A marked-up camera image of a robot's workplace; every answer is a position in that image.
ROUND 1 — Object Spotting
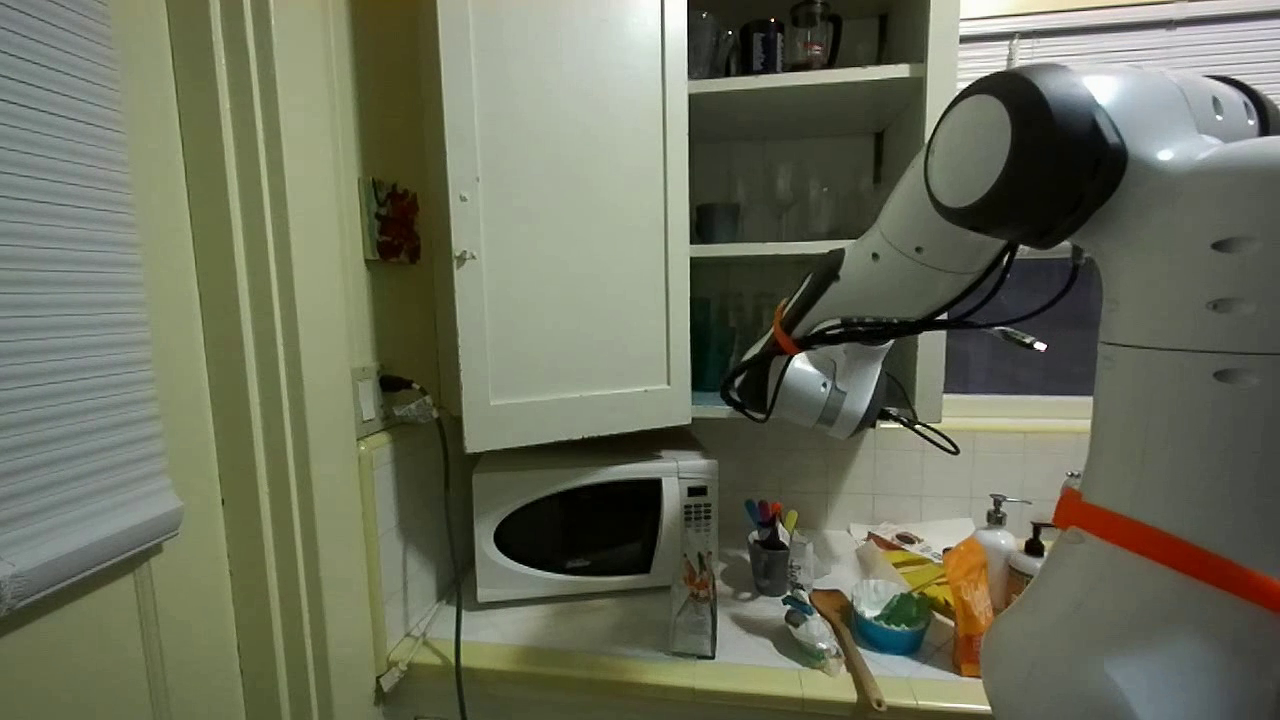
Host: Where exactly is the blue bowl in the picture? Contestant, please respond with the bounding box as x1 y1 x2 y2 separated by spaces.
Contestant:
851 606 936 660

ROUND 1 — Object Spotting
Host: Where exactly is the soap dispenser with black pump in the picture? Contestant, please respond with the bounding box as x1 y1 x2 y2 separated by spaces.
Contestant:
1003 520 1053 608

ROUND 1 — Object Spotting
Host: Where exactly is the white wall cabinet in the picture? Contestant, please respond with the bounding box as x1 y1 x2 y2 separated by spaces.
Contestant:
685 0 936 419

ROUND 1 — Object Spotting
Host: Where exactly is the printed cardboard box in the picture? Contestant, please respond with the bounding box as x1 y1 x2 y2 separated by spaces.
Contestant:
667 548 722 663

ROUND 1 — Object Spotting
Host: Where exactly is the narrow orange arm strap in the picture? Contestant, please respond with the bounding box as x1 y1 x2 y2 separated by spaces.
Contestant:
769 310 808 361

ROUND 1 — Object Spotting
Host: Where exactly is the grey mug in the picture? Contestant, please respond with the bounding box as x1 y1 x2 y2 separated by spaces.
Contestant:
744 528 801 601

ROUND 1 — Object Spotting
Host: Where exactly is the white cabinet door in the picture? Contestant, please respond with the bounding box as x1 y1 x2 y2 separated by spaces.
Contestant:
432 0 697 455

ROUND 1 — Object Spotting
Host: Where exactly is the white window blind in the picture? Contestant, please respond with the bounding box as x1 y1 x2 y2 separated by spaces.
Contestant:
0 0 188 626

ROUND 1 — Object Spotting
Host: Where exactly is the wide orange arm strap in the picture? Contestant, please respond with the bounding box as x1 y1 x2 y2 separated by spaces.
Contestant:
1053 485 1280 618

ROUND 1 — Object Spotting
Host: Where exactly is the kitchen window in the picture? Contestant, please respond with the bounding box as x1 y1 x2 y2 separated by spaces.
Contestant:
941 0 1280 406

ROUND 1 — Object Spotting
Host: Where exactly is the orange snack bag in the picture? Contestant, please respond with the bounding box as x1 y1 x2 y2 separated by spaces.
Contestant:
941 532 998 681

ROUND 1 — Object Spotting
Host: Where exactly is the red wall decoration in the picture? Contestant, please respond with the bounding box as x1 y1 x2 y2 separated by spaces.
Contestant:
367 178 422 270

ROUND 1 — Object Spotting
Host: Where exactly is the soap dispenser with light pump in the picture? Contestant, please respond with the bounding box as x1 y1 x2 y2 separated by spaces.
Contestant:
975 493 1026 569

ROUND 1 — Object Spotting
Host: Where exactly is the yellow cloth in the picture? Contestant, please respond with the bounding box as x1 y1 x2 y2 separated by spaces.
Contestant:
863 528 954 606

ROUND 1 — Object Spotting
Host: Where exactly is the wooden spoon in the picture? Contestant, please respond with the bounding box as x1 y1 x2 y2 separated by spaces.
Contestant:
808 583 891 718

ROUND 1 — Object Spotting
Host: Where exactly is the white microwave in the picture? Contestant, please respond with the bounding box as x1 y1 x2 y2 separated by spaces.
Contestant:
468 445 722 614

